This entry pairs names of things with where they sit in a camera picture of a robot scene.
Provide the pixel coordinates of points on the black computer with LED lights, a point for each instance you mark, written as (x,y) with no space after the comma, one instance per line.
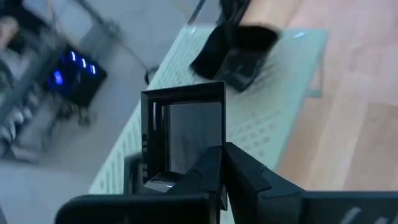
(77,84)

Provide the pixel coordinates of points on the green perforated metal shelf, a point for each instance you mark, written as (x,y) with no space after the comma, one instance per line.
(264,124)

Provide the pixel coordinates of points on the black wavy-edged mini plate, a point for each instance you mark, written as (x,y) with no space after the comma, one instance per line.
(236,85)
(208,59)
(245,62)
(203,67)

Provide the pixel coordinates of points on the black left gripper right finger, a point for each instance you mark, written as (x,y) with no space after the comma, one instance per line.
(280,208)

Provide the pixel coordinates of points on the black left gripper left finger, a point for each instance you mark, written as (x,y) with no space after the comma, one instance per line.
(140,211)

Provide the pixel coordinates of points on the black square mini plate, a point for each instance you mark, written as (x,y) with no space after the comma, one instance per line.
(192,130)

